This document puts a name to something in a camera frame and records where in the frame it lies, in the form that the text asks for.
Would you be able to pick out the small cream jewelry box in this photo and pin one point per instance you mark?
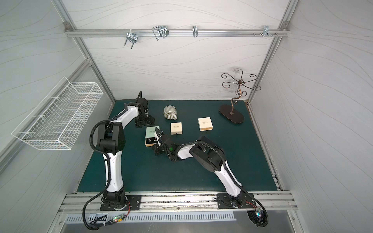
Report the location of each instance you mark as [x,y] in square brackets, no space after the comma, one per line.
[176,128]

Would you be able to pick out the mint green jewelry box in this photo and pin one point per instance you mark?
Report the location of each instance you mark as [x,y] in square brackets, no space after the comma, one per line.
[149,136]

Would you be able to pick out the metal clamp hook left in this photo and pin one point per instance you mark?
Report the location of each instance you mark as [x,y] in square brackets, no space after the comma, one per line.
[131,38]

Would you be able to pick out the metal clamp hook right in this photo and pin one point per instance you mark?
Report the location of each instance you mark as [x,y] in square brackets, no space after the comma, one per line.
[266,32]

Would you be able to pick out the grey ribbed ceramic cup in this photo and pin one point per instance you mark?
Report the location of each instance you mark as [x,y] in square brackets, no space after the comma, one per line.
[170,112]

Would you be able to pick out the dark green table mat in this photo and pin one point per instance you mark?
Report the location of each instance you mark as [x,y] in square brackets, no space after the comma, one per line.
[142,170]

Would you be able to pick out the metal clamp hook small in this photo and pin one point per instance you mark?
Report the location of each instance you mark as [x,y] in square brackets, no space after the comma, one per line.
[195,31]

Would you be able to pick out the large cream jewelry box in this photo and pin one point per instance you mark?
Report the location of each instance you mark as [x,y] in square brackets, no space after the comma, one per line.
[205,124]

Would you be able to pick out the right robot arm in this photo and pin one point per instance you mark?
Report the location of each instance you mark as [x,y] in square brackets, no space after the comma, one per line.
[209,155]

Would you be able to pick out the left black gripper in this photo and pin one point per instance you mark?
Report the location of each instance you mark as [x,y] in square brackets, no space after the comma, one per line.
[144,119]

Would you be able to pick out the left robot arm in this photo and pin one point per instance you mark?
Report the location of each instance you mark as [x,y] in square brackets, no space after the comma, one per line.
[107,137]

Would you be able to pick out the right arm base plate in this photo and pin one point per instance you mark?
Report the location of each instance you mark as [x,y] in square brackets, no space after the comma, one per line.
[224,201]

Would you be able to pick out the aluminium crossbar rail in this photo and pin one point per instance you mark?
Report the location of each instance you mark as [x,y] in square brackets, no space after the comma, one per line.
[175,33]

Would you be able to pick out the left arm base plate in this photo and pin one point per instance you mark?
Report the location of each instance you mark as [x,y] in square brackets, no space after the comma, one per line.
[132,203]

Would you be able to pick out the metal clamp hook middle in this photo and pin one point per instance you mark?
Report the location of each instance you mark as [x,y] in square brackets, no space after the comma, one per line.
[160,31]

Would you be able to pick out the white wire basket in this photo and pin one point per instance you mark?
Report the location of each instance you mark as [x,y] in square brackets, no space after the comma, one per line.
[56,122]

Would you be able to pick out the white slotted cable duct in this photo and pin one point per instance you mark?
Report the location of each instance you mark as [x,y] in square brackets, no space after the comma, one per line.
[148,217]

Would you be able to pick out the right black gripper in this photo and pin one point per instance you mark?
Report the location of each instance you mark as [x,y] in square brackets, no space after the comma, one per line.
[162,141]

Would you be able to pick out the aluminium front rail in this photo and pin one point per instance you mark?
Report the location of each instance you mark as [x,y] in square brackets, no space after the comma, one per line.
[184,201]

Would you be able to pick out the black metal jewelry stand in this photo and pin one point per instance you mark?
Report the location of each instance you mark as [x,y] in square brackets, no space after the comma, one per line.
[235,83]

